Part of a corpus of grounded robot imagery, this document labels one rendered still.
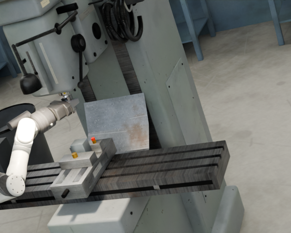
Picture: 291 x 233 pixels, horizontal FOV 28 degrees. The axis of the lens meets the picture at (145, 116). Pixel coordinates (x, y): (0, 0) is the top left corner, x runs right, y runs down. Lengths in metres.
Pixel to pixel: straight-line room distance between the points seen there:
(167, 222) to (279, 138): 1.61
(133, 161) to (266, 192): 1.35
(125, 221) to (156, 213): 0.33
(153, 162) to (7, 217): 2.24
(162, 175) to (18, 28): 0.78
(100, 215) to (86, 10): 0.82
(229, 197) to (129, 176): 1.07
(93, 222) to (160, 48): 0.90
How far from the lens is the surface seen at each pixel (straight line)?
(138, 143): 2.65
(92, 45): 2.37
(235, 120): 4.53
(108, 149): 2.51
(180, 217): 2.89
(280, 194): 3.57
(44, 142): 4.40
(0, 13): 2.18
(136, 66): 2.61
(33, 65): 2.20
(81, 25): 2.33
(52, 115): 2.27
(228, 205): 3.24
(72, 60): 2.25
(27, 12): 2.12
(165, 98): 2.69
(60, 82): 2.22
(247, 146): 4.14
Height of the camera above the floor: 2.03
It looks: 23 degrees down
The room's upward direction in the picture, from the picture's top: 20 degrees counter-clockwise
